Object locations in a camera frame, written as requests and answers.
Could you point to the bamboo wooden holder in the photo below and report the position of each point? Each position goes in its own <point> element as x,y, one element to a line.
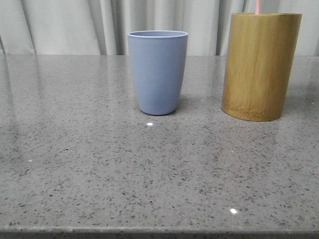
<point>260,54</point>

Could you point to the grey curtain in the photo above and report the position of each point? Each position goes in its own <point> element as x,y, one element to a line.
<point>100,27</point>

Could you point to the blue plastic cup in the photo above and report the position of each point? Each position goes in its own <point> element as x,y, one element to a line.
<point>157,62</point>

